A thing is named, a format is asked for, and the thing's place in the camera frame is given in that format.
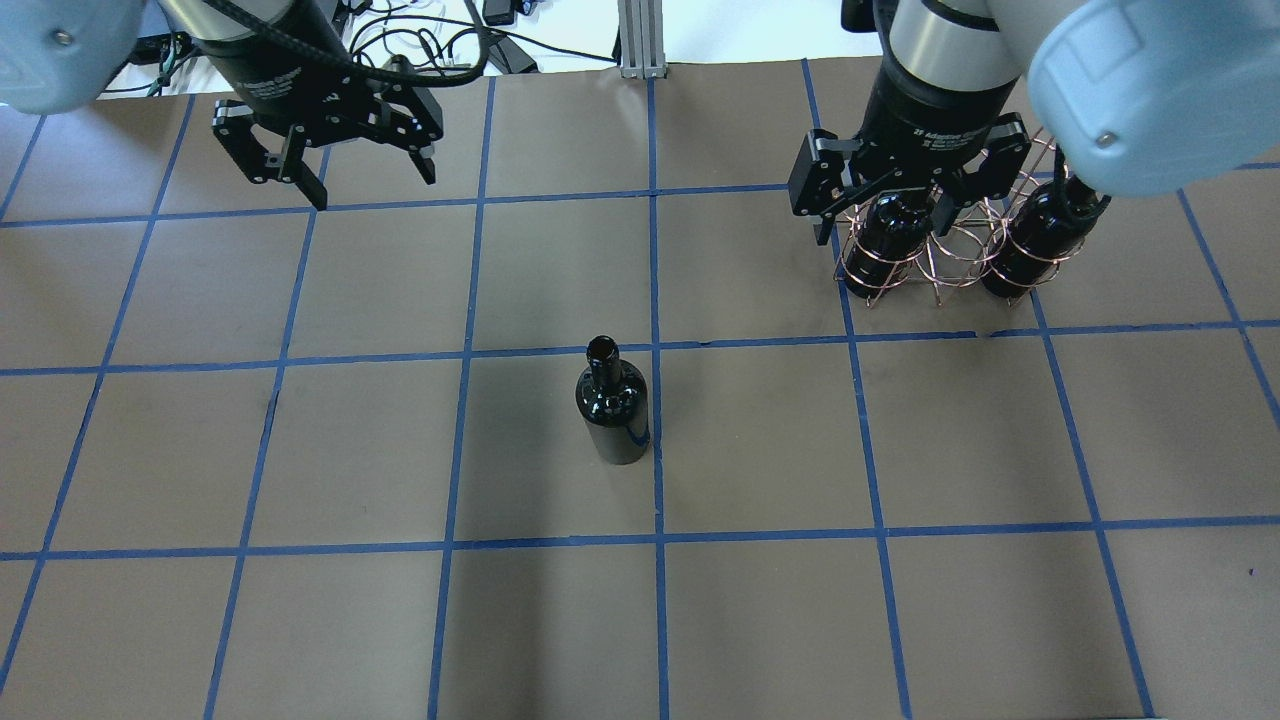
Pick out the dark wine bottle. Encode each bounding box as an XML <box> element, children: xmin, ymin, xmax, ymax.
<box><xmin>844</xmin><ymin>190</ymin><xmax>934</xmax><ymax>301</ymax></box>
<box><xmin>573</xmin><ymin>334</ymin><xmax>652</xmax><ymax>465</ymax></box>

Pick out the copper wire wine basket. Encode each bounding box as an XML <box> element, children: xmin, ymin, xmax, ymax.
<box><xmin>833</xmin><ymin>129</ymin><xmax>1093</xmax><ymax>307</ymax></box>

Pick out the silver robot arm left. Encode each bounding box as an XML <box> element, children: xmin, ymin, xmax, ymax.
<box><xmin>1</xmin><ymin>1</ymin><xmax>445</xmax><ymax>210</ymax></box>

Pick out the aluminium frame post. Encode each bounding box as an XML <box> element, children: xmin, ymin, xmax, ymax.
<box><xmin>617</xmin><ymin>0</ymin><xmax>668</xmax><ymax>79</ymax></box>

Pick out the dark wine bottle in rack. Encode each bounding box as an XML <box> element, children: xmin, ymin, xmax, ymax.
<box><xmin>844</xmin><ymin>190</ymin><xmax>934</xmax><ymax>301</ymax></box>

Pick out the black power adapter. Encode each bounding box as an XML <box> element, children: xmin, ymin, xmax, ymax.
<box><xmin>486</xmin><ymin>36</ymin><xmax>540</xmax><ymax>76</ymax></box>

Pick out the dark wine bottle rack end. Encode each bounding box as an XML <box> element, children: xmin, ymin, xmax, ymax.
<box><xmin>980</xmin><ymin>176</ymin><xmax>1111</xmax><ymax>300</ymax></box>

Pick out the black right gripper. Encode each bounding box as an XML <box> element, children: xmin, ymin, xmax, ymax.
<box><xmin>787</xmin><ymin>60</ymin><xmax>1032</xmax><ymax>240</ymax></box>

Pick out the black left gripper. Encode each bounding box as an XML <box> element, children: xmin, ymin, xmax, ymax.
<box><xmin>211</xmin><ymin>55</ymin><xmax>444</xmax><ymax>211</ymax></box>

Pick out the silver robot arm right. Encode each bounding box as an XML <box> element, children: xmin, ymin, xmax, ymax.
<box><xmin>788</xmin><ymin>1</ymin><xmax>1279</xmax><ymax>243</ymax></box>

